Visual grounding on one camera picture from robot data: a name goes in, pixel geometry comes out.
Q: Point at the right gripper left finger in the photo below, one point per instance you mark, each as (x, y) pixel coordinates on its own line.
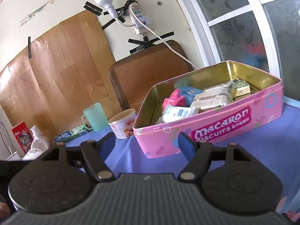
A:
(94, 155)

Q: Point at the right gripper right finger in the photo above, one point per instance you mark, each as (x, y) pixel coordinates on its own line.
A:
(198, 156)

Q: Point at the white tissue pack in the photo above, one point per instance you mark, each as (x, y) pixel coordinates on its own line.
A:
(208, 100)

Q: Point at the pink fuzzy soft toy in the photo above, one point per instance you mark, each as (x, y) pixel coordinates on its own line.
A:
(175, 99)

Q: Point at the clear bag with pads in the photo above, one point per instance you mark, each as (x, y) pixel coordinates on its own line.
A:
(216, 87)

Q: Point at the green white small box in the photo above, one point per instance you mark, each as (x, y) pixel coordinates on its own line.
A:
(237, 88)

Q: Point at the blue plastic wipes pack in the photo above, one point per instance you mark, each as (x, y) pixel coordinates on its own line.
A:
(189, 93)

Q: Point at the person's left hand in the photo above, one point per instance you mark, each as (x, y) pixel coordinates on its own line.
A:
(4, 210)

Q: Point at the green toothpaste box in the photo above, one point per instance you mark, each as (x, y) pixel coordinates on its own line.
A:
(72, 134)

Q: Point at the teal plastic cup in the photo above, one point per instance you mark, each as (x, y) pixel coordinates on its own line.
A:
(96, 118)

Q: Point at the white round snack can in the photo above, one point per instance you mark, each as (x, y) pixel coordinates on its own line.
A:
(122, 123)

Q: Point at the pink macaron biscuit tin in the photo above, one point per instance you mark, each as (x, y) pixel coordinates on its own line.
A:
(263, 105)

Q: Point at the clear bag of plates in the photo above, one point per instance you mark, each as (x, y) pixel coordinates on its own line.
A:
(39, 145)

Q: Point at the red cereal box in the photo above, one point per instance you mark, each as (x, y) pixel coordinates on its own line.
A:
(23, 136)

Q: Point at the blue patterned tablecloth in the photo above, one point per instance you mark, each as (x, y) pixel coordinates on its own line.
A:
(275, 145)

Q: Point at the white power strip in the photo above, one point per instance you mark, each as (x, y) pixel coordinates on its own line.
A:
(138, 12)

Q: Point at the white framed glass door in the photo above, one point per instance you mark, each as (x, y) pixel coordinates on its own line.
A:
(261, 33)

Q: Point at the wood pattern wall panel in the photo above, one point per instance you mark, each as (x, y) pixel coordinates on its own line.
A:
(62, 72)

